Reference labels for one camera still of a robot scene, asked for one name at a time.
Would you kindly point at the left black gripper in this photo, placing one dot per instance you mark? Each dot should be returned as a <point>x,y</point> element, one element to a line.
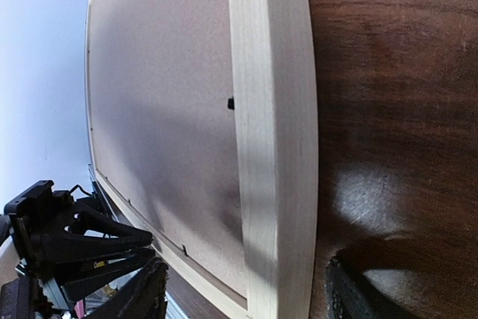
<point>46,230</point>

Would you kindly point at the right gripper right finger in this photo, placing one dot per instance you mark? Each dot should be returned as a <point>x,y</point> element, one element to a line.
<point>348,293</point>

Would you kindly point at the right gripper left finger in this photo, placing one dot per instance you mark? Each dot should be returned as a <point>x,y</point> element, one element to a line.
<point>143,296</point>

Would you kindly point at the light wooden picture frame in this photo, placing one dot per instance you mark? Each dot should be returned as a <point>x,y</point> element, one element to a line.
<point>274,102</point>

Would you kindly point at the brown backing board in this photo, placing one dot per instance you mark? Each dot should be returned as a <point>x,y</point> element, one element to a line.
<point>160,80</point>

